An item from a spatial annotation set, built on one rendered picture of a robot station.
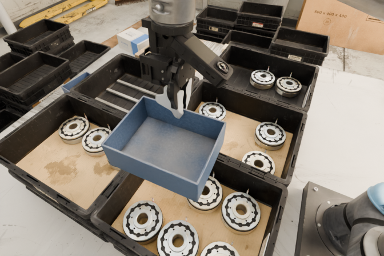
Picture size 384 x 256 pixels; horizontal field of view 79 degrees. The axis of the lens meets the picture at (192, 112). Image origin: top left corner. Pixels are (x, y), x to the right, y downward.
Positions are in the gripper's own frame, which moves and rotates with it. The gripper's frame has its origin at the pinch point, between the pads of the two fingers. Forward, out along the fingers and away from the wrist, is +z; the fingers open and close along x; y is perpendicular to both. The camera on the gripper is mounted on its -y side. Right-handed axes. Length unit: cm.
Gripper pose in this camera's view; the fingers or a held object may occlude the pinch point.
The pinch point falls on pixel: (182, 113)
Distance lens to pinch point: 51.5
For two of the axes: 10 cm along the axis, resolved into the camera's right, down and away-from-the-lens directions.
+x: -4.4, 5.8, -6.9
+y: -9.0, -3.1, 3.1
